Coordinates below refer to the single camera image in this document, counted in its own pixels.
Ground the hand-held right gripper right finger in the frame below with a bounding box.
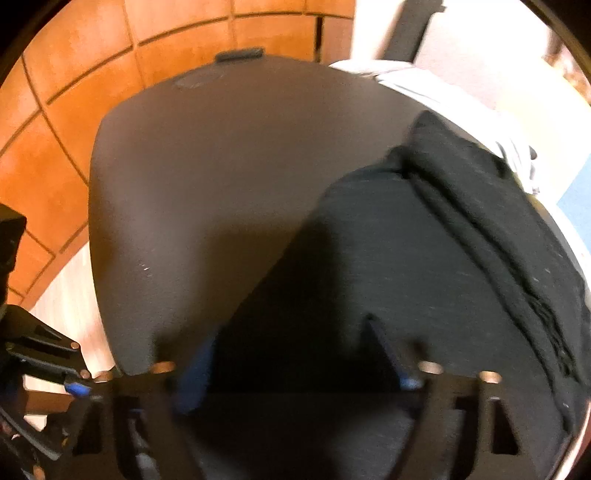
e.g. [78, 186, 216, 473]
[366, 316, 544, 480]

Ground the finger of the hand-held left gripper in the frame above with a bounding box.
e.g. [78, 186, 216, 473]
[2, 304, 94, 398]
[0, 398, 91, 480]

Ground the wooden panelled wardrobe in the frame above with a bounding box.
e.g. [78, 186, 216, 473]
[0, 0, 357, 315]

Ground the grey yellow blue sofa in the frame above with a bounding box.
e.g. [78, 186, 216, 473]
[353, 0, 591, 252]

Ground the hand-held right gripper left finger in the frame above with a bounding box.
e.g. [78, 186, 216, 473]
[69, 338, 219, 480]

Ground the black knit garment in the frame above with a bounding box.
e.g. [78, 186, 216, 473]
[185, 110, 591, 480]

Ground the light grey garment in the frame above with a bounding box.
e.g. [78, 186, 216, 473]
[330, 60, 542, 195]

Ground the small dark grey block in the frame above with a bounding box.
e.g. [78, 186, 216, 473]
[215, 47, 265, 64]

